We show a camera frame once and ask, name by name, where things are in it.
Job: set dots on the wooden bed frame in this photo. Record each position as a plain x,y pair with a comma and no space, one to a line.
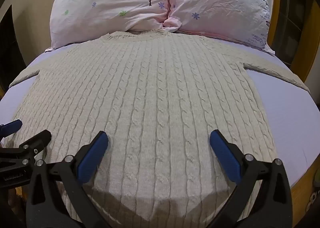
303,93

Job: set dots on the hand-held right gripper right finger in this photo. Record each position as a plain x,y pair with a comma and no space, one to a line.
226,154

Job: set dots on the pink floral pillow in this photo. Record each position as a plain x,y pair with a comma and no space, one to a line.
220,5
110,5

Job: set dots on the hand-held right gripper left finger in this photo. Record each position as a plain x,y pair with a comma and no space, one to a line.
93,153

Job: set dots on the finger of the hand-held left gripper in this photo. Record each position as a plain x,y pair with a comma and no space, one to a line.
38,140
12,125

